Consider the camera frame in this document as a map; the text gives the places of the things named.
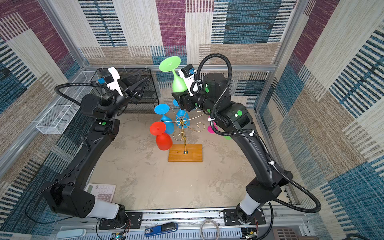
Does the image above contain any magenta wine glass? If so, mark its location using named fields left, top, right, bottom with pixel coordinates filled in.
left=208, top=117, right=218, bottom=134

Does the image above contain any blue wine glass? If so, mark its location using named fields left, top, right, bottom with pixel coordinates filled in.
left=155, top=104, right=175, bottom=136
left=176, top=109, right=190, bottom=129

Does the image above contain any gold wire glass rack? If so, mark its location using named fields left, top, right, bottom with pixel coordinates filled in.
left=156, top=104, right=205, bottom=157

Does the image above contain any aluminium mounting rail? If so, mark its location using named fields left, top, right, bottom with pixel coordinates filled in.
left=49, top=205, right=315, bottom=240

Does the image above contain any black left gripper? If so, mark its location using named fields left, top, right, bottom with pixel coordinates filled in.
left=106, top=74, right=147, bottom=123

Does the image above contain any wooden rack base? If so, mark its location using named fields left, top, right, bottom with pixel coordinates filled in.
left=168, top=144, right=203, bottom=163

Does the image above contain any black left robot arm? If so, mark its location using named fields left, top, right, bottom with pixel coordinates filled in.
left=38, top=71, right=150, bottom=229

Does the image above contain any grey coiled cable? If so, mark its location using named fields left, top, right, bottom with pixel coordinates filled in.
left=200, top=219, right=221, bottom=240

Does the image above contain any light blue flat device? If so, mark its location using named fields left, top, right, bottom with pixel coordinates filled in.
left=56, top=229, right=87, bottom=240

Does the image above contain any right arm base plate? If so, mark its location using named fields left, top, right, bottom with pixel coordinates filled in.
left=219, top=209, right=266, bottom=226

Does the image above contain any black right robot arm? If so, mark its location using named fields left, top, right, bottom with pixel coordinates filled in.
left=172, top=53, right=322, bottom=225

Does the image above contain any blue black stapler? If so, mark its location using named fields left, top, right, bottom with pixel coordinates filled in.
left=144, top=222, right=179, bottom=238

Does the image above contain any red wine glass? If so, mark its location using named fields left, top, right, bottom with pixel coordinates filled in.
left=150, top=122, right=173, bottom=151

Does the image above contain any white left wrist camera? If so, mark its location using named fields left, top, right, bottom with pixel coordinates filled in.
left=98, top=67, right=123, bottom=96

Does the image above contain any black mesh shelf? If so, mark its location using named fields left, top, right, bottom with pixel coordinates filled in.
left=90, top=67, right=160, bottom=115

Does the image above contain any white pink calculator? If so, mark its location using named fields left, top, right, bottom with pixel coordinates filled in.
left=84, top=184, right=116, bottom=203

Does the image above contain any white wire basket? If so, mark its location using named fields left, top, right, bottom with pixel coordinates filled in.
left=36, top=86, right=93, bottom=135

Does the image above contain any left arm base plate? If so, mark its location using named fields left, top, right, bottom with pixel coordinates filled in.
left=98, top=212, right=143, bottom=230

